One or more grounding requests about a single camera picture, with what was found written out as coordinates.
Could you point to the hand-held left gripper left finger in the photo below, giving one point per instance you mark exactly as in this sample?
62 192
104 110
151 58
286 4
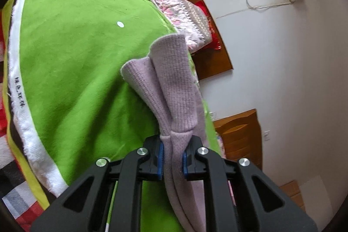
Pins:
130 169

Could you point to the lilac pants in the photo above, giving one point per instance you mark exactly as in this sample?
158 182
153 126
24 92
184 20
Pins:
174 85

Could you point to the green cloth with white border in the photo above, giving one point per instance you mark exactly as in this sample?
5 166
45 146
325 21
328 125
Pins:
78 79

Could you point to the red patterned pillow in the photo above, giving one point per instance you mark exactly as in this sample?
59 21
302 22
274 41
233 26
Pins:
213 31

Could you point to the white pink floral quilt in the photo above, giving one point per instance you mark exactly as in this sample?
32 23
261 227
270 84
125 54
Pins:
174 1

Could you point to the small wooden headboard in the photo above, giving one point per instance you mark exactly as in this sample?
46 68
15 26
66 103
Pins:
214 58

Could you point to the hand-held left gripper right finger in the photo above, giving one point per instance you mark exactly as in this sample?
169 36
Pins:
214 169

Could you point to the white wall socket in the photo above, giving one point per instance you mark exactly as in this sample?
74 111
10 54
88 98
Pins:
266 134

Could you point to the red black checked blanket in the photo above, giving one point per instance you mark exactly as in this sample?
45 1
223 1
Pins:
8 150

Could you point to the wooden nightstand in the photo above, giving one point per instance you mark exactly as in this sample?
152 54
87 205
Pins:
239 134

